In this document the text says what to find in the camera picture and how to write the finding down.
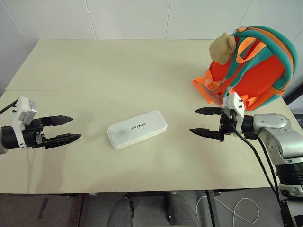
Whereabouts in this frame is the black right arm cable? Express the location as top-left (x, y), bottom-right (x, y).
top-left (231, 122), bottom-right (286, 227)

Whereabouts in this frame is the white floor cable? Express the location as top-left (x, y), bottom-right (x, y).
top-left (195, 194), bottom-right (260, 227)

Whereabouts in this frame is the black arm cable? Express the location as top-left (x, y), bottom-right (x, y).
top-left (231, 122), bottom-right (286, 227)
top-left (0, 99), bottom-right (19, 114)

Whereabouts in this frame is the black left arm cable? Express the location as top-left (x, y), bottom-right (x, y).
top-left (0, 99), bottom-right (19, 114)

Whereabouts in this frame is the white rectangular case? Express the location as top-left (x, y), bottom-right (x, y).
top-left (106, 110), bottom-right (169, 150)

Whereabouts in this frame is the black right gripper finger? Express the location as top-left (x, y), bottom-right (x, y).
top-left (195, 107), bottom-right (223, 116)
top-left (189, 128), bottom-right (221, 140)

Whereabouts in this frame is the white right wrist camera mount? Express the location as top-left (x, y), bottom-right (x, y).
top-left (222, 92), bottom-right (245, 133)

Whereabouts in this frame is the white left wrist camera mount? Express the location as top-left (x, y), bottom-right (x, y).
top-left (11, 96), bottom-right (38, 148)

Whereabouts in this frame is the orange and teal backpack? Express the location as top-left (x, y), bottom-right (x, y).
top-left (192, 25), bottom-right (299, 111)

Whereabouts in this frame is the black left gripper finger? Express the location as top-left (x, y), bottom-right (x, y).
top-left (45, 133), bottom-right (82, 149)
top-left (39, 115), bottom-right (74, 127)

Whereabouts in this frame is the dark rounded left leg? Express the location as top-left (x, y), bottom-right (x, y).
top-left (108, 196), bottom-right (134, 227)

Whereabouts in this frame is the dark rounded right leg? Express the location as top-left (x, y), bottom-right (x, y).
top-left (164, 191), bottom-right (202, 227)

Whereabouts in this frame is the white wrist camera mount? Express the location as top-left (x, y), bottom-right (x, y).
top-left (222, 92), bottom-right (245, 133)
top-left (11, 96), bottom-right (38, 148)

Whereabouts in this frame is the black table frame leg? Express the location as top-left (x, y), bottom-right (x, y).
top-left (203, 190), bottom-right (221, 227)

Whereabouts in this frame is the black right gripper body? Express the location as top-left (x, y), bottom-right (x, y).
top-left (218, 107), bottom-right (237, 143)

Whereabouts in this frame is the dark rounded leg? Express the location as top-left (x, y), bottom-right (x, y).
top-left (108, 196), bottom-right (134, 227)
top-left (164, 191), bottom-right (202, 227)

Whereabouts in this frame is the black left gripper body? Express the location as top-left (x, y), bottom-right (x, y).
top-left (22, 118), bottom-right (47, 149)

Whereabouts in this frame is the beige plush bear charm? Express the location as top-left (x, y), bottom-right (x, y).
top-left (209, 32), bottom-right (237, 65)

